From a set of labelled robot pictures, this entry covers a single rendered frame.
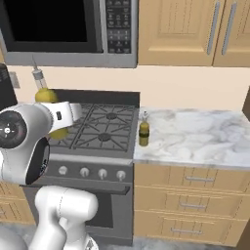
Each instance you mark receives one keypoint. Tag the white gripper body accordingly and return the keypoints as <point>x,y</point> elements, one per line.
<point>75,113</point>

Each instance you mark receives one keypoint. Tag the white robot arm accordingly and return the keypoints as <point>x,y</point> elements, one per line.
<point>31,140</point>

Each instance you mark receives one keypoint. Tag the wide wooden cabinet door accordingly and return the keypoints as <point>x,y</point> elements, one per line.
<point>175,29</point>

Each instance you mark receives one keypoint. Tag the narrow wooden cabinet door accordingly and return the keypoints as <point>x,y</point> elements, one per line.
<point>239,32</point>

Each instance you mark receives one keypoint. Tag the yellow bottle with glass spout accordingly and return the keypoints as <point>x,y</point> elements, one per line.
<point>45,95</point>

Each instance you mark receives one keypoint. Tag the grey gas range cooker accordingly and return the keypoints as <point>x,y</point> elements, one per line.
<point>107,130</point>

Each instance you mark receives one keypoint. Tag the silver range knob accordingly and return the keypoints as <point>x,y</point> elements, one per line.
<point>120,175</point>
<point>102,173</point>
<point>62,170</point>
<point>84,171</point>

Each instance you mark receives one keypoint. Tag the small olive condiment bottle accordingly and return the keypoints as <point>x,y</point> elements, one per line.
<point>144,132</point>

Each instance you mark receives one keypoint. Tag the black countertop appliance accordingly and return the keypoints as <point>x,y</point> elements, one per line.
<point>6,88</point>

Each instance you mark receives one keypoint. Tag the grey microwave oven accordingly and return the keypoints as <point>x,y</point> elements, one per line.
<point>58,32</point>

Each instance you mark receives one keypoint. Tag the wooden drawer front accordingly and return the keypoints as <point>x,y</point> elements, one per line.
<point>156,201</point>
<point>153,228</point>
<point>162,175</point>

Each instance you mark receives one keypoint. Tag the dark oven door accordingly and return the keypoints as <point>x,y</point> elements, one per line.
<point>120,211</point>

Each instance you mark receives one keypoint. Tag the wooden base cupboard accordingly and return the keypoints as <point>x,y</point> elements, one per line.
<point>13,205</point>

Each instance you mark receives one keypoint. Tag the dark brown tall panel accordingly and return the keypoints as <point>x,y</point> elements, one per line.
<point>246,107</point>

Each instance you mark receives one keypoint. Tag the grey wall outlet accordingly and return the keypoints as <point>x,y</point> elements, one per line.
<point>15,80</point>

